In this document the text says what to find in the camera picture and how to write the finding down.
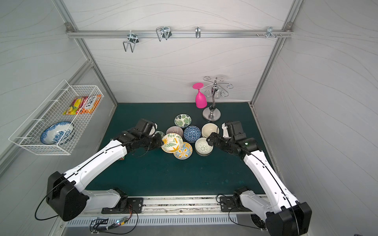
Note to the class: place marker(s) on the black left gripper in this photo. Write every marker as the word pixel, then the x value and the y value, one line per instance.
pixel 155 141

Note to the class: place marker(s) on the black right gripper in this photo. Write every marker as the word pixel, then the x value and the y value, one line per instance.
pixel 217 141

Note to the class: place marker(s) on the green monstera leaf bowl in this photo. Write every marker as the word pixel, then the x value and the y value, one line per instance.
pixel 159 133

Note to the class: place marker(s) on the green lattice pattern bowl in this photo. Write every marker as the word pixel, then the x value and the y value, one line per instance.
pixel 202 146

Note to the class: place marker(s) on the yellow flower leaf bowl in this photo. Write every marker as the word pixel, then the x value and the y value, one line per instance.
pixel 172 143

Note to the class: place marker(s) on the blue triangle pattern bowl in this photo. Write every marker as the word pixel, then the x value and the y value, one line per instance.
pixel 192 134

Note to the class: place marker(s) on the yellow blue floral bowl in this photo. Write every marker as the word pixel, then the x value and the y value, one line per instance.
pixel 185 152

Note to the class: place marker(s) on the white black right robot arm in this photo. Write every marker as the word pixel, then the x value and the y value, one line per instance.
pixel 282 213

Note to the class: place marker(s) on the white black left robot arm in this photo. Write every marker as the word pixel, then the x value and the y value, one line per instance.
pixel 67 194

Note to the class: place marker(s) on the silver glass holder stand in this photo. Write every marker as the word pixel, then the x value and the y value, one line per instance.
pixel 216 89

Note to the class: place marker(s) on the pink wine glass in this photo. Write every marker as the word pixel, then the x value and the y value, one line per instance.
pixel 200 99

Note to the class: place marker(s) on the colourful snack packet in basket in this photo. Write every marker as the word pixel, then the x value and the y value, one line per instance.
pixel 83 105

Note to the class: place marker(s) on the white vented strip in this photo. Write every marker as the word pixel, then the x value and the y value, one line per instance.
pixel 159 220

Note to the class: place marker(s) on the blue white bowl in basket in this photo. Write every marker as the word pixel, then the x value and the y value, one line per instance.
pixel 57 133

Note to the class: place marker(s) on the metal double hook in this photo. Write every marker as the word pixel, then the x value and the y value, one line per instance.
pixel 163 33
pixel 130 43

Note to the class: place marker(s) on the small metal hook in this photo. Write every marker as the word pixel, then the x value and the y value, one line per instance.
pixel 198 32

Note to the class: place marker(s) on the metal hook right end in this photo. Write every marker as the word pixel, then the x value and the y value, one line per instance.
pixel 269 34

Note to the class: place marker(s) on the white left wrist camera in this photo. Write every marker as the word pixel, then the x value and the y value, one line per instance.
pixel 153 129

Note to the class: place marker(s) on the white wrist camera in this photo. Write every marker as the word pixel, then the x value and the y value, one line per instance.
pixel 153 129
pixel 225 133

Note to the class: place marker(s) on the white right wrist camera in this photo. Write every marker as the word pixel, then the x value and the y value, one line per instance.
pixel 225 133

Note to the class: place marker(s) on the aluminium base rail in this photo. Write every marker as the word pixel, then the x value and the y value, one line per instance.
pixel 178 204

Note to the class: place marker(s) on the white wire basket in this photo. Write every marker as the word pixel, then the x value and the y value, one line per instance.
pixel 49 112

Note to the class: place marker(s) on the aluminium top rail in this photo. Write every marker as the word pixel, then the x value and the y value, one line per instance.
pixel 184 34

